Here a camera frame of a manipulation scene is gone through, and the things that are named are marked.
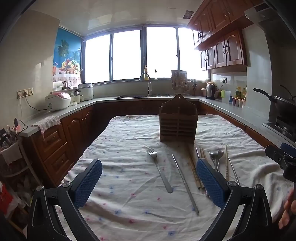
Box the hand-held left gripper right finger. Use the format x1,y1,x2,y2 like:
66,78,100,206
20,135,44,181
196,159,272,241

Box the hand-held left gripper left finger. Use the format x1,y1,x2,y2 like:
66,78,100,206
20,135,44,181
27,159,103,241

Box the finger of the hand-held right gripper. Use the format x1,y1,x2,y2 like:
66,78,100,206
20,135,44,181
280,143,296,159
265,145,289,171

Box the wooden utensil holder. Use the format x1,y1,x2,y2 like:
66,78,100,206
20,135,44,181
159,94,198,143

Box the person's right hand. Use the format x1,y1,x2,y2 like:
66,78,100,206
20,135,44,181
279,185,296,230

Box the metal spoon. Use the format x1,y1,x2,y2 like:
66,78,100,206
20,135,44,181
208,151,217,168

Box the white floral tablecloth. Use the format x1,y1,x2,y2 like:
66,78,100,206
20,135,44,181
57,114,294,241

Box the wooden base cabinets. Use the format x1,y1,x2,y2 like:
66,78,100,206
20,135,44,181
30,100,278,189

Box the row of spice jars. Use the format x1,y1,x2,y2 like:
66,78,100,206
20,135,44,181
232,97,245,108

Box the white storage rack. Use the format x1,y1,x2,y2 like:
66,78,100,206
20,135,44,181
0,137,42,233

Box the group of oil bottles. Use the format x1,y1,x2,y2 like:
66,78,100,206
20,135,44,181
234,86,247,100

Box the lace cloth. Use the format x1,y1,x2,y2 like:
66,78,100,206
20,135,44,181
31,116,62,140

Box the grey kitchen countertop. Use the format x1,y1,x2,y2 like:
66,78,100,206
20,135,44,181
22,94,296,149

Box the green white cutting board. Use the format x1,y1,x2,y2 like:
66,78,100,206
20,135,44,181
220,90,232,104

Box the red plastic bag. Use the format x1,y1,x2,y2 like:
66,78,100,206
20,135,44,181
0,183,15,218

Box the white blender jug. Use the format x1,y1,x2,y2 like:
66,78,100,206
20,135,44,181
70,90,81,105

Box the white pink rice cooker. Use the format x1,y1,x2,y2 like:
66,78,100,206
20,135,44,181
45,91,71,112

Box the steel electric kettle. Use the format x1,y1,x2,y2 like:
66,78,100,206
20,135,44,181
205,82,217,100

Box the white steamer pot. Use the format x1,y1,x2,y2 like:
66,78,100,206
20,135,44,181
78,82,94,101

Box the steel kitchen sink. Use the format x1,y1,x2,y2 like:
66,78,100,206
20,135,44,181
115,94,173,99

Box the knife rack with knives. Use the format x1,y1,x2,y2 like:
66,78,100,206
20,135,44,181
171,70,187,91

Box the chrome kitchen faucet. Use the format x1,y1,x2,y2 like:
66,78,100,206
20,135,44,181
139,72,152,97

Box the range hood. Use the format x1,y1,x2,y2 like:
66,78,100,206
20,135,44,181
244,2,296,48

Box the wooden upper cabinets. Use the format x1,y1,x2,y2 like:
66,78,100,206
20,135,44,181
187,0,255,71

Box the tropical fruit printed blind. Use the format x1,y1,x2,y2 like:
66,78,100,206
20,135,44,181
53,27,83,83

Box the kitchen window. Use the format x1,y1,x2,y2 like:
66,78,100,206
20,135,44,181
82,25,210,84

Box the black handled wok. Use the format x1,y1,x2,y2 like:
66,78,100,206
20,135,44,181
253,85,296,122

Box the tangle of charger cables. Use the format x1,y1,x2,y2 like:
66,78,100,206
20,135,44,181
0,118,28,149

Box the wall power outlet strip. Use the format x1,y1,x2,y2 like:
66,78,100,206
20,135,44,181
17,88,34,99

